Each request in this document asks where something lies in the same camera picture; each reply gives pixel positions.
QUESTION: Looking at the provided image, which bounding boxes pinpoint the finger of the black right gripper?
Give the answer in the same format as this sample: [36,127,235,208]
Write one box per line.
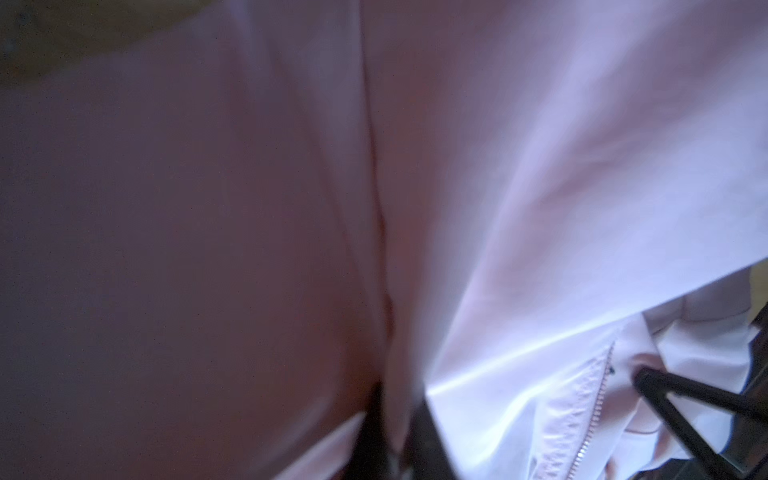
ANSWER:
[633,367,767,480]

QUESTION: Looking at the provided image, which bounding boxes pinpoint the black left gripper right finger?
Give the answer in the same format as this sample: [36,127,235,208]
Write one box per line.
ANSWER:
[401,401,457,480]

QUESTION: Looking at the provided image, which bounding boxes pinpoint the pink zip-up jacket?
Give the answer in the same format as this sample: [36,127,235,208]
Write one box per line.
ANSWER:
[1,1,767,479]

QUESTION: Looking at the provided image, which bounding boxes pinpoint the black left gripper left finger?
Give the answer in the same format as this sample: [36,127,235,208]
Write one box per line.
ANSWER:
[344,383,396,480]

